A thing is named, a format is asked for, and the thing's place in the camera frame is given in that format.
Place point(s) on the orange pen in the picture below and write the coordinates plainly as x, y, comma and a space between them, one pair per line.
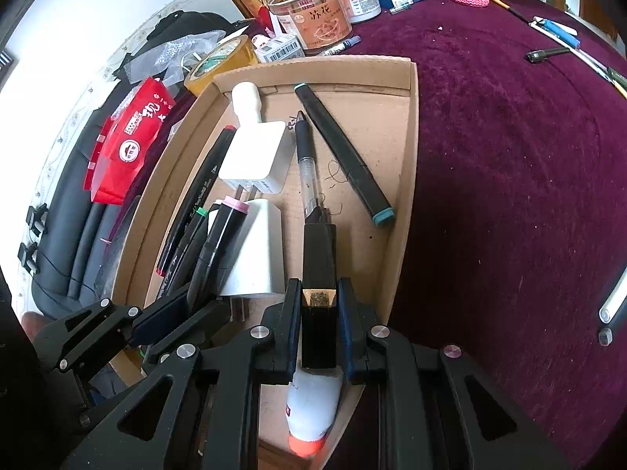
509, 7

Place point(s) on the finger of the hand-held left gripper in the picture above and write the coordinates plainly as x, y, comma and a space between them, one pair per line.
196, 323
156, 318

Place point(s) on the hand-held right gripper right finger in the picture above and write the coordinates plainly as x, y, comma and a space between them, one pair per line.
345, 323

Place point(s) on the white marker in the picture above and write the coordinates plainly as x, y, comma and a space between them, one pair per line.
612, 306

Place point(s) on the black marker green caps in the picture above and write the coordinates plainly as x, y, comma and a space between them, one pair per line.
193, 230

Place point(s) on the long white pen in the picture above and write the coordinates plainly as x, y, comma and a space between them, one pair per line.
590, 56

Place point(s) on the clear plastic bags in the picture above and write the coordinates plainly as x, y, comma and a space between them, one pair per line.
171, 54

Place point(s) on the black marker red caps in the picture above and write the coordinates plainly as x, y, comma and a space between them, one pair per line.
210, 161

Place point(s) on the black plastic buckle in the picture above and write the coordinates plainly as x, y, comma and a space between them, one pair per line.
36, 218
28, 257

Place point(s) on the yellow packing tape roll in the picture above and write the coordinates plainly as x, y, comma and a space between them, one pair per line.
220, 66

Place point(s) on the black marker teal caps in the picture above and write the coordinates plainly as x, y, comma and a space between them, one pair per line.
338, 147

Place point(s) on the brown food jar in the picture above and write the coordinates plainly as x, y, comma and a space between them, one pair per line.
313, 24

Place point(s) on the green pen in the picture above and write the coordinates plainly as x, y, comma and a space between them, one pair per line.
618, 76

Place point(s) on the small barcode box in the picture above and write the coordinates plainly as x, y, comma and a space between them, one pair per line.
279, 49

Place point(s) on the red plastic snack bag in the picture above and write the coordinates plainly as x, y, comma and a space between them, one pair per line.
127, 142

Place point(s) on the small white charger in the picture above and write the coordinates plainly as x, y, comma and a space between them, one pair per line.
254, 156

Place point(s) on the yellow pen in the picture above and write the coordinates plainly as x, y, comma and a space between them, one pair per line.
622, 89

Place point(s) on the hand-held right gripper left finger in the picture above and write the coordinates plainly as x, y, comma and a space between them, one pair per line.
294, 323

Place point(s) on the black marker pink caps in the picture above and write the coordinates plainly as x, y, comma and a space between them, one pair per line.
218, 240

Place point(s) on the shallow cardboard box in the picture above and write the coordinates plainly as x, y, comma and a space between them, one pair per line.
362, 122

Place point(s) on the black leather chair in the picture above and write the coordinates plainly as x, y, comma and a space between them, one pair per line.
63, 235

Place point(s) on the black clear gel pen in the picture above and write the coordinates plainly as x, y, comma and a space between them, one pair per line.
306, 156

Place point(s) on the clear blue tip pen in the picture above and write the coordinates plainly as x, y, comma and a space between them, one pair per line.
338, 46

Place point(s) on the white tube orange cap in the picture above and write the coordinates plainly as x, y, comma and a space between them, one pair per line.
313, 401

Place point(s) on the large white charger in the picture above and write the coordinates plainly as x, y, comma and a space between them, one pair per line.
254, 254

